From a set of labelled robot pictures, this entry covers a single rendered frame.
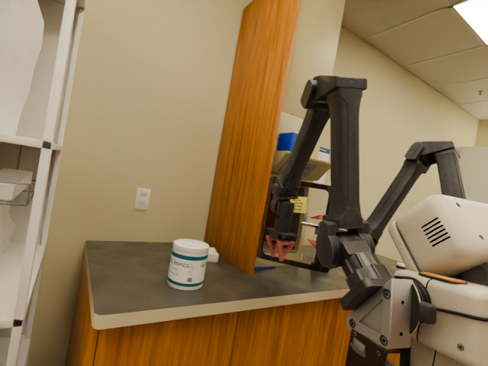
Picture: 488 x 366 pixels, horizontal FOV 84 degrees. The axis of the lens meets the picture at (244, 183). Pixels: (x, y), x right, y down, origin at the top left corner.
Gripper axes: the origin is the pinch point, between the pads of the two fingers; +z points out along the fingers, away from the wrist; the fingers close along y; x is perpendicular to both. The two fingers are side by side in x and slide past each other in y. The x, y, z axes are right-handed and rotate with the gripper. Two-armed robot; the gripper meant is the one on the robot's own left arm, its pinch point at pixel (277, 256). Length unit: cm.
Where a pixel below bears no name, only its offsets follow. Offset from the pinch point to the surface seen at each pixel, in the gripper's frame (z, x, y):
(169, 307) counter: 16.1, 35.4, 2.9
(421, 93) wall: -142, -220, 76
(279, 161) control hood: -35.9, -14.1, 25.8
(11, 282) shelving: 18, 76, 32
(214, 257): 13.7, 3.1, 39.7
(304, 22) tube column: -106, -21, 33
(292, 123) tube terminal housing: -57, -24, 33
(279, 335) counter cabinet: 34.2, -13.7, 5.7
